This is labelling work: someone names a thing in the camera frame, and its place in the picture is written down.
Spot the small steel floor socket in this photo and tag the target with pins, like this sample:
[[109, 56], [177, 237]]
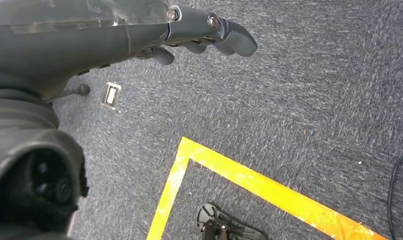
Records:
[[111, 95]]

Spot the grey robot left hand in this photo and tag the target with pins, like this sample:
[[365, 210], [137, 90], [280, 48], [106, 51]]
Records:
[[89, 43]]

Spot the black robot foot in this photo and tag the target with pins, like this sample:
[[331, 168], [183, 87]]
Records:
[[221, 225]]

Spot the black chair leg caster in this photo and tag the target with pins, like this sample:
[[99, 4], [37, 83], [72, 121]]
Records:
[[84, 89]]

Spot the yellow floor tape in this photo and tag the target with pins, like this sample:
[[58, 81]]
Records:
[[254, 184]]

